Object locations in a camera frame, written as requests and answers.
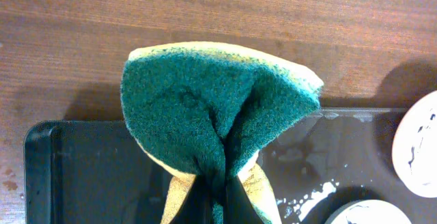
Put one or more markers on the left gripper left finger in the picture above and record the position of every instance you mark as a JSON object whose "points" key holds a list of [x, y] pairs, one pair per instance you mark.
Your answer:
{"points": [[197, 206]]}

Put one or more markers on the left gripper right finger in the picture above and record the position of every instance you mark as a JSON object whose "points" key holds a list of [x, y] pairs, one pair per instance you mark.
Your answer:
{"points": [[238, 208]]}

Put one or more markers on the green yellow sponge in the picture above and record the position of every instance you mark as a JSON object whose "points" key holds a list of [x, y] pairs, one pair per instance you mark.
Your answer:
{"points": [[204, 111]]}

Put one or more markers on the dark brown serving tray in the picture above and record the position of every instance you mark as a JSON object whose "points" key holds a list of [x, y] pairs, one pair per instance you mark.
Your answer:
{"points": [[94, 172]]}

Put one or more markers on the white plate front right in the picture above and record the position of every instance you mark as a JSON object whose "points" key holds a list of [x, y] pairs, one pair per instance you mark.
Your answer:
{"points": [[371, 211]]}

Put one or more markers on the pink plate with stain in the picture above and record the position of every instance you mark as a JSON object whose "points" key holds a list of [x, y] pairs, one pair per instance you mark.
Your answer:
{"points": [[414, 147]]}

